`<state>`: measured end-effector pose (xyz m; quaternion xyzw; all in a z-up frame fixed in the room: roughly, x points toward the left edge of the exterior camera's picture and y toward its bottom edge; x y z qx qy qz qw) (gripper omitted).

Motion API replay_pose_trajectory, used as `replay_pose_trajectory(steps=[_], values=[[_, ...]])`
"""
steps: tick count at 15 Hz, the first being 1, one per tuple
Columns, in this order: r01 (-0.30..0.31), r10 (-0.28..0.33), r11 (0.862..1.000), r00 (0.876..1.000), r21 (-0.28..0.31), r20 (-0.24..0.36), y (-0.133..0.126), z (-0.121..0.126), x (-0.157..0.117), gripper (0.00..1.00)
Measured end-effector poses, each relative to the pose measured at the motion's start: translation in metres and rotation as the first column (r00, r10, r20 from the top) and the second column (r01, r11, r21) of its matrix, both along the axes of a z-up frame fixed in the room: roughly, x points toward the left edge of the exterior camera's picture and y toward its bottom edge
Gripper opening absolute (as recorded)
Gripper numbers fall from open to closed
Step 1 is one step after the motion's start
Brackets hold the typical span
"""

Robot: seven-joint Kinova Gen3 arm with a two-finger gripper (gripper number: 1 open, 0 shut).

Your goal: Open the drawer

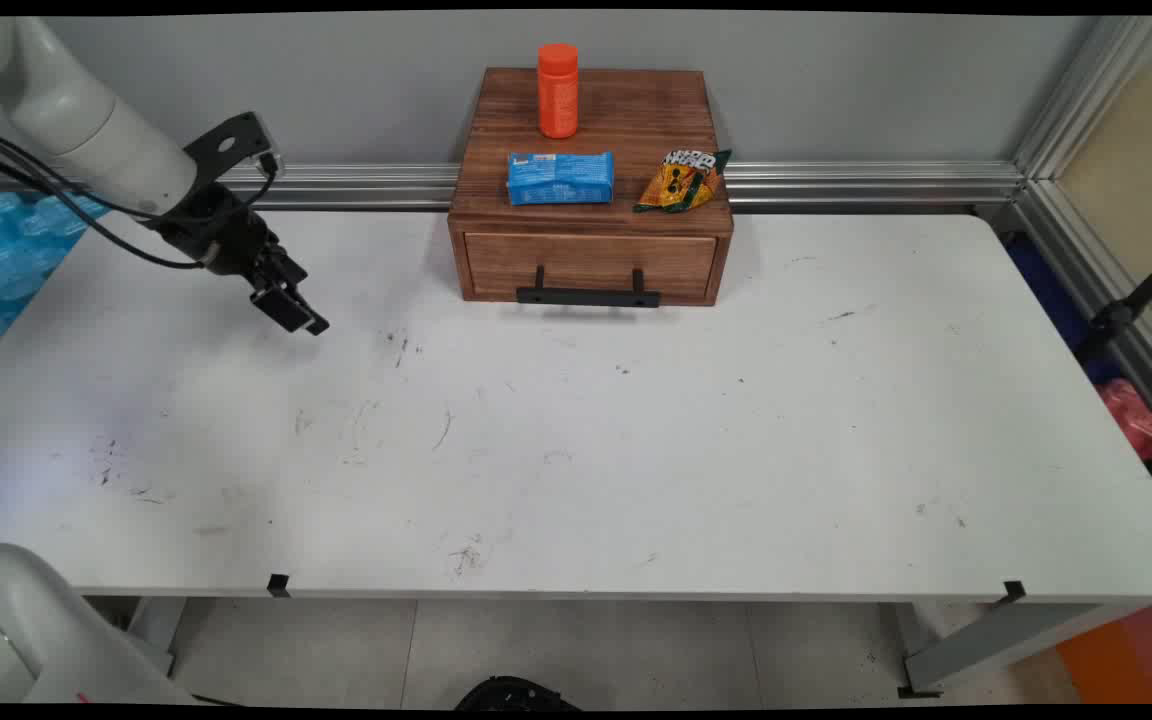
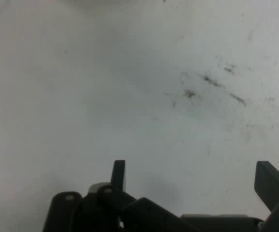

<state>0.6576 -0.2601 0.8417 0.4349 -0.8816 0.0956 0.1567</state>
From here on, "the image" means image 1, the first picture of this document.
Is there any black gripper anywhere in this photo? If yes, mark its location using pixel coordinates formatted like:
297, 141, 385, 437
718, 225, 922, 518
149, 184, 330, 337

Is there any wooden drawer with black handle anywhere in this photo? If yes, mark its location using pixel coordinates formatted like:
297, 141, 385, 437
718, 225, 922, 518
464, 232, 719, 308

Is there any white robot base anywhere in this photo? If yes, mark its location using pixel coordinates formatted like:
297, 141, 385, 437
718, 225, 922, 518
0, 543, 199, 705

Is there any blue bubble wrap sheet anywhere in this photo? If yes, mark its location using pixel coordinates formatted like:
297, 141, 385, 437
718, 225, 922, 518
0, 190, 113, 377

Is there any blue snack packet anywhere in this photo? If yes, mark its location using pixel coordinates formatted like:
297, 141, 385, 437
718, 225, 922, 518
507, 151, 616, 207

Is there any orange plastic bottle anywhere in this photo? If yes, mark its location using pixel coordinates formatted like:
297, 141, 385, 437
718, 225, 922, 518
537, 43, 580, 140

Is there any brown wooden drawer cabinet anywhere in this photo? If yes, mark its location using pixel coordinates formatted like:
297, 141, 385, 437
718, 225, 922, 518
448, 68, 735, 307

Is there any yellow green snack bag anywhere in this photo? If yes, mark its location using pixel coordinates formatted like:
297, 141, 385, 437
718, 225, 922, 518
633, 148, 733, 215

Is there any black object on floor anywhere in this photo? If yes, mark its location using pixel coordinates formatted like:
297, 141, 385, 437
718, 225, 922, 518
455, 676, 583, 712

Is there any dark blue bin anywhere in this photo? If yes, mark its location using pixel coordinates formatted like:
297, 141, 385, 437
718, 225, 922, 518
1004, 234, 1123, 387

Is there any grey table leg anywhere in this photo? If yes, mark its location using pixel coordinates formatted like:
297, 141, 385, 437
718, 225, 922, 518
898, 603, 1152, 698

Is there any black tripod stand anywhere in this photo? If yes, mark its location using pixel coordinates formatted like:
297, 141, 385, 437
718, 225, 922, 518
1074, 240, 1152, 367

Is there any pink plastic bag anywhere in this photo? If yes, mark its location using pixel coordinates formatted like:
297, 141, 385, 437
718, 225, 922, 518
1095, 377, 1152, 462

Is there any orange box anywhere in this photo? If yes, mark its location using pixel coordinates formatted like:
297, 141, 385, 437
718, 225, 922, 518
1055, 603, 1152, 705

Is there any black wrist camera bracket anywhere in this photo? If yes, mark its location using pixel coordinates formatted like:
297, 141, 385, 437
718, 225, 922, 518
183, 112, 285, 183

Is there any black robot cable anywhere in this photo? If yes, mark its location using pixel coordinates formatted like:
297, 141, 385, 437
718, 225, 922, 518
0, 146, 212, 271
0, 124, 162, 221

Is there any horizontal aluminium rail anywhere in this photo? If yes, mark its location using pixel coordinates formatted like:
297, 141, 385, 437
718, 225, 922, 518
0, 161, 1029, 214

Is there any aluminium corner frame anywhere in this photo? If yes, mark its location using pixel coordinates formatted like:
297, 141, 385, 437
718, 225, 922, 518
996, 15, 1152, 446

